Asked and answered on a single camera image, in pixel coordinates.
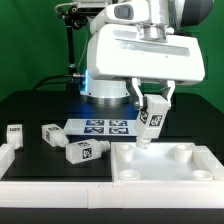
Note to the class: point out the grey camera on stand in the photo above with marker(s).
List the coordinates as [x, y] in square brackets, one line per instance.
[91, 6]

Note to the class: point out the black camera stand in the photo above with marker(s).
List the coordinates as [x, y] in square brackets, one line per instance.
[73, 20]

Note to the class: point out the white square tabletop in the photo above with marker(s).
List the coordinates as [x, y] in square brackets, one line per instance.
[164, 162]

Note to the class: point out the white fence rail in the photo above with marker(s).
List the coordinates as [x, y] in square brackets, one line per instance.
[152, 194]
[7, 156]

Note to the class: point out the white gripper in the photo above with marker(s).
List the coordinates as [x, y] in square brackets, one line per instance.
[134, 39]

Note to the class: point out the white left fence rail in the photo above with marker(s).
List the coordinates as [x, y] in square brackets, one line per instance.
[7, 156]

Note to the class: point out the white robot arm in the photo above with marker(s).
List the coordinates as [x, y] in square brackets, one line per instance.
[184, 13]

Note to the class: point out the white tag sheet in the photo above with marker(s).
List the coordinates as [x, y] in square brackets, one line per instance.
[100, 127]

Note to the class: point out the white front fence rail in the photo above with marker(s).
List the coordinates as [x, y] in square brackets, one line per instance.
[152, 194]

